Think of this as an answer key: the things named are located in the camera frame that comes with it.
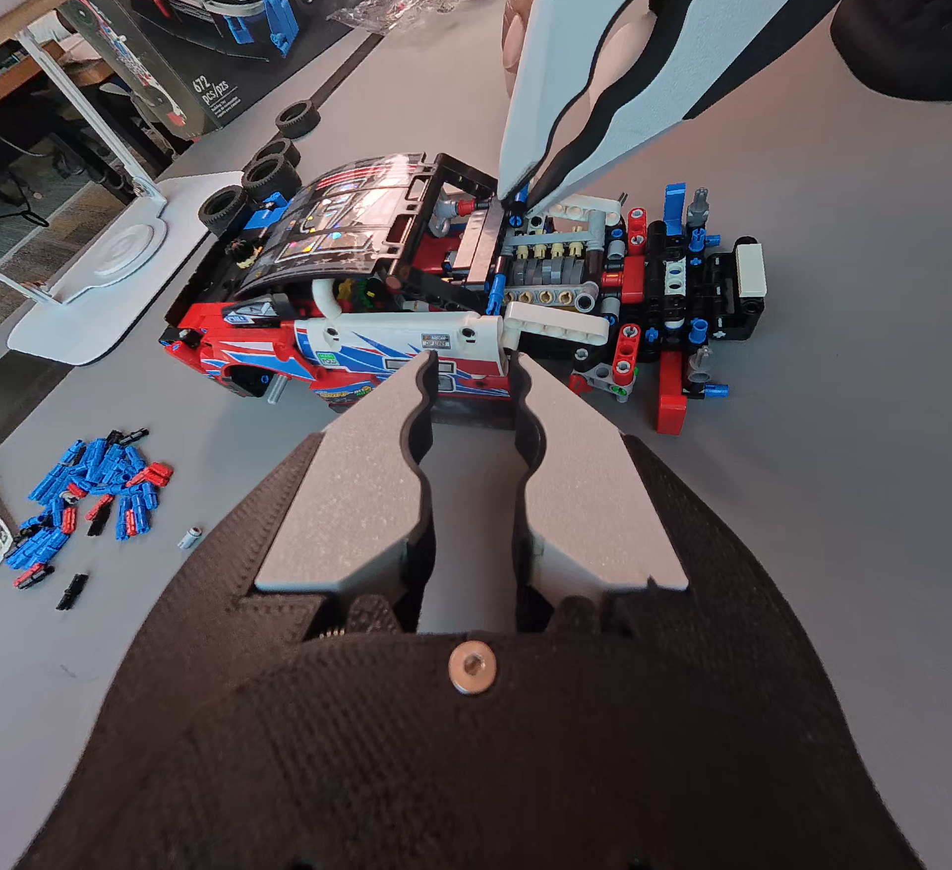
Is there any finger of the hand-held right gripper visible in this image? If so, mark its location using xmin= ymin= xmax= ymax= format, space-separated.
xmin=527 ymin=0 xmax=805 ymax=216
xmin=497 ymin=0 xmax=706 ymax=200

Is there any brick-built toy race car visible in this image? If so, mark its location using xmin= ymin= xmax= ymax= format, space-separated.
xmin=157 ymin=152 xmax=766 ymax=434

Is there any Lego set box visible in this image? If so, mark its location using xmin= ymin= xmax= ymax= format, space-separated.
xmin=59 ymin=0 xmax=395 ymax=142

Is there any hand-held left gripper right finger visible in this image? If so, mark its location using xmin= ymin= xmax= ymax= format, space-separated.
xmin=511 ymin=351 xmax=689 ymax=628

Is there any silver monitor stand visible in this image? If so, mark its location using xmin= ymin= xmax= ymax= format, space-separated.
xmin=0 ymin=0 xmax=247 ymax=366

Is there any black chair seat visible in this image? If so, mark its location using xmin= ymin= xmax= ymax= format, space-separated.
xmin=829 ymin=0 xmax=952 ymax=102

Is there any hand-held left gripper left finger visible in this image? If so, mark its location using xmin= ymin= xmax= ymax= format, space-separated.
xmin=253 ymin=349 xmax=442 ymax=634

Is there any pile of blue pins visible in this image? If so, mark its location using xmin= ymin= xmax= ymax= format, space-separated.
xmin=5 ymin=426 xmax=175 ymax=592

